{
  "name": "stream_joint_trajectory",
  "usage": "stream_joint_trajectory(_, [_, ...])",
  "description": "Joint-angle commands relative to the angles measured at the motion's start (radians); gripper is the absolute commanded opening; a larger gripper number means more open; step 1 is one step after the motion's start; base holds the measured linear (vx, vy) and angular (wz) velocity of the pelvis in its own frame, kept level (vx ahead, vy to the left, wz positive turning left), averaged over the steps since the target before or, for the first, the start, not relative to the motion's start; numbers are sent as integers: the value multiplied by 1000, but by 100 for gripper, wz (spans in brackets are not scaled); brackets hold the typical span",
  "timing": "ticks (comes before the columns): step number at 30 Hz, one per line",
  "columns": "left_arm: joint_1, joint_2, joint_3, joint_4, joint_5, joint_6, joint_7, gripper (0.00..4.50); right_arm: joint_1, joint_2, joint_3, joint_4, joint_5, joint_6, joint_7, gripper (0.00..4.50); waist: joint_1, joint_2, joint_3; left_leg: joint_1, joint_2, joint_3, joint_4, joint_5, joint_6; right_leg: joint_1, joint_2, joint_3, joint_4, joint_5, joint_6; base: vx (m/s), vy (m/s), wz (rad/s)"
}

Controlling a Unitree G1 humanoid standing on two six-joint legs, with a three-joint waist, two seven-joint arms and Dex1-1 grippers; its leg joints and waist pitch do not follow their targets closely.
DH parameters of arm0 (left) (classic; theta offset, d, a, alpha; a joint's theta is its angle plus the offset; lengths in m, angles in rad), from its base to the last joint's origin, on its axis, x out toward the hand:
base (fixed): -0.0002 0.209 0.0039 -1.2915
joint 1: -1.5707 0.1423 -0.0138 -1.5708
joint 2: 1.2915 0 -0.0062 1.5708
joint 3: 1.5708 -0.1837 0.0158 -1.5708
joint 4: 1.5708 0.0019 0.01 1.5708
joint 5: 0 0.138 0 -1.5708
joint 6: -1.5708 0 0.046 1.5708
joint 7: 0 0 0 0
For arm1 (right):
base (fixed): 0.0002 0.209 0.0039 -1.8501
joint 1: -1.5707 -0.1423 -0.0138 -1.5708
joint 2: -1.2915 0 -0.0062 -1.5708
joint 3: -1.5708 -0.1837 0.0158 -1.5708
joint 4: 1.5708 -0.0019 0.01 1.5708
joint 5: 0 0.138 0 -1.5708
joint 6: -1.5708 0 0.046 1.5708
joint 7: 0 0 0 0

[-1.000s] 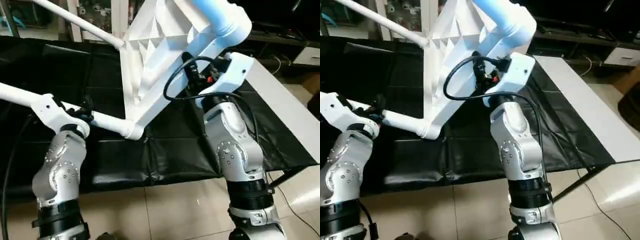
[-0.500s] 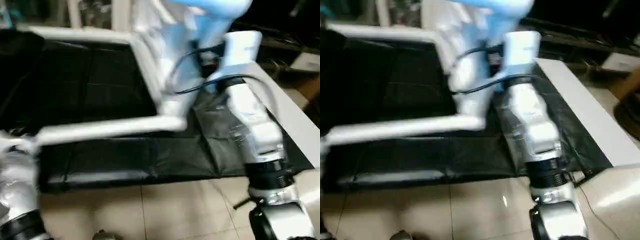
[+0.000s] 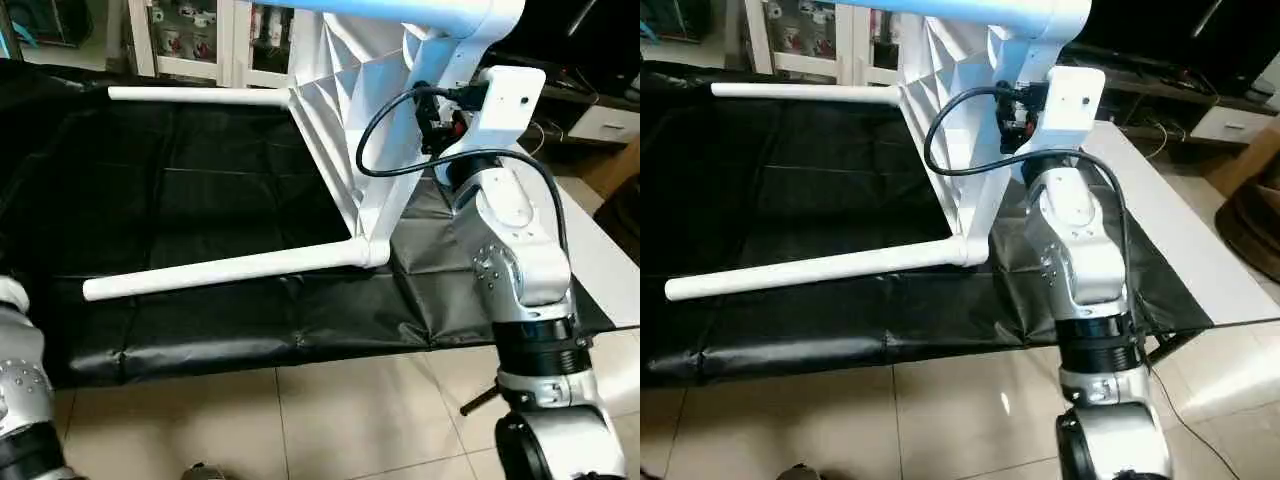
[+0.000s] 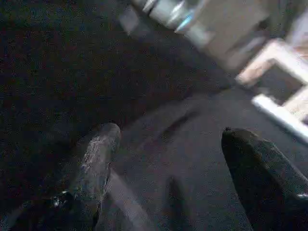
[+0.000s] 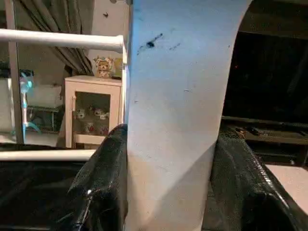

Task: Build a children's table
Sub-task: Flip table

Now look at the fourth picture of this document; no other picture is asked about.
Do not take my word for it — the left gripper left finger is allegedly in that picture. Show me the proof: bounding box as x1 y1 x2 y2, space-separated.
48 122 122 231

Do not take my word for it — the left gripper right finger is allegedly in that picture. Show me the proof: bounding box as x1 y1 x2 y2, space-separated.
220 127 308 231

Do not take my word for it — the white glass door cabinet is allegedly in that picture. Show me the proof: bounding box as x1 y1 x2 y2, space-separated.
235 38 308 145

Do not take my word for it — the black mat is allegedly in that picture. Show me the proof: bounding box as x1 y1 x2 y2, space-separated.
0 0 308 231

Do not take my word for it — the clear plastic storage box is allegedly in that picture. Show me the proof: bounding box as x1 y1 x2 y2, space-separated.
130 0 217 46

